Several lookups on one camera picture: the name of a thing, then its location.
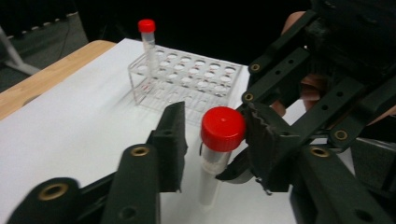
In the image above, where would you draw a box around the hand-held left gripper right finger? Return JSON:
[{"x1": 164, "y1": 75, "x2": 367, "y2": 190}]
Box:
[{"x1": 242, "y1": 102, "x2": 303, "y2": 194}]

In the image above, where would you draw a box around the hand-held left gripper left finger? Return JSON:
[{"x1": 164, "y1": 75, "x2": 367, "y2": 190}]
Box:
[{"x1": 146, "y1": 101, "x2": 189, "y2": 194}]

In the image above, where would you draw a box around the red-capped test tube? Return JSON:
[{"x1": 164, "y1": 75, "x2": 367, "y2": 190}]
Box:
[
  {"x1": 198, "y1": 105, "x2": 248, "y2": 207},
  {"x1": 137, "y1": 18, "x2": 161, "y2": 82}
]

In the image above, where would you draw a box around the clear acrylic test tube rack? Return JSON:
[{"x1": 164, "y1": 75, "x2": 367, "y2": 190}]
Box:
[{"x1": 127, "y1": 45, "x2": 244, "y2": 125}]

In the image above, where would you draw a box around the white paper sheet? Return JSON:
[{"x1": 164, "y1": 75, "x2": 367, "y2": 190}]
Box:
[{"x1": 0, "y1": 37, "x2": 356, "y2": 224}]

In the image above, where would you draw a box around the white metal stand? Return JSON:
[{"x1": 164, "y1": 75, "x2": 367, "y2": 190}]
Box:
[{"x1": 0, "y1": 26, "x2": 42, "y2": 77}]

